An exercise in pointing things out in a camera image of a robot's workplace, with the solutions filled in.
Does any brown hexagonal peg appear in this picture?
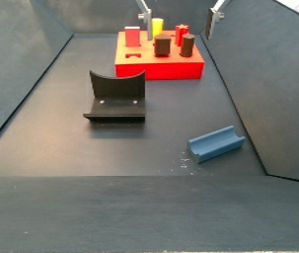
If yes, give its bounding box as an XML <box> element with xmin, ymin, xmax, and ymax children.
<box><xmin>179</xmin><ymin>34</ymin><xmax>195</xmax><ymax>57</ymax></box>

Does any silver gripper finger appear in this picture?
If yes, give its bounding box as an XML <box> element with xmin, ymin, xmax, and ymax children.
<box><xmin>206</xmin><ymin>0</ymin><xmax>227</xmax><ymax>39</ymax></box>
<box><xmin>136</xmin><ymin>0</ymin><xmax>152</xmax><ymax>40</ymax></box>

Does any brown rounded triangular peg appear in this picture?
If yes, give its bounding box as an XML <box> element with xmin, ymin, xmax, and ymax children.
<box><xmin>153</xmin><ymin>34</ymin><xmax>171</xmax><ymax>56</ymax></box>

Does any black curved fixture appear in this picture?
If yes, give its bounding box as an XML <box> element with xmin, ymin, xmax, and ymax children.
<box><xmin>83</xmin><ymin>72</ymin><xmax>147</xmax><ymax>122</ymax></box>

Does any red rectangular block peg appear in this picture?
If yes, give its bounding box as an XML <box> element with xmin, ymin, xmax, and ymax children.
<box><xmin>124</xmin><ymin>27</ymin><xmax>140</xmax><ymax>47</ymax></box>

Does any blue arch block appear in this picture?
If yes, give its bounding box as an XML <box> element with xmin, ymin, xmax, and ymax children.
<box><xmin>187</xmin><ymin>126</ymin><xmax>246</xmax><ymax>163</ymax></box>

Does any red star peg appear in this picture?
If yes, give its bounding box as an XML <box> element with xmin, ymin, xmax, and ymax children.
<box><xmin>175</xmin><ymin>24</ymin><xmax>188</xmax><ymax>45</ymax></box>

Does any yellow cylinder peg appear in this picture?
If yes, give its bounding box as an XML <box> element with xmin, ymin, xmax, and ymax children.
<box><xmin>151</xmin><ymin>18</ymin><xmax>163</xmax><ymax>37</ymax></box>

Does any red peg board base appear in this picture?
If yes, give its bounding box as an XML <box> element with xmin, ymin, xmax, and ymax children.
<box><xmin>115</xmin><ymin>31</ymin><xmax>204</xmax><ymax>80</ymax></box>

